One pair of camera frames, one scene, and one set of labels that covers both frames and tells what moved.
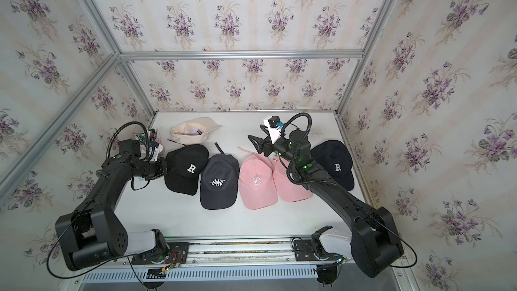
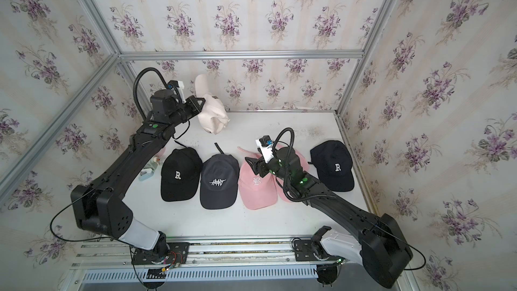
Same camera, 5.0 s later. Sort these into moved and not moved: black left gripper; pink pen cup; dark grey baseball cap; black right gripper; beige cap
Moved: black right gripper; beige cap; black left gripper
Not moved: dark grey baseball cap; pink pen cup
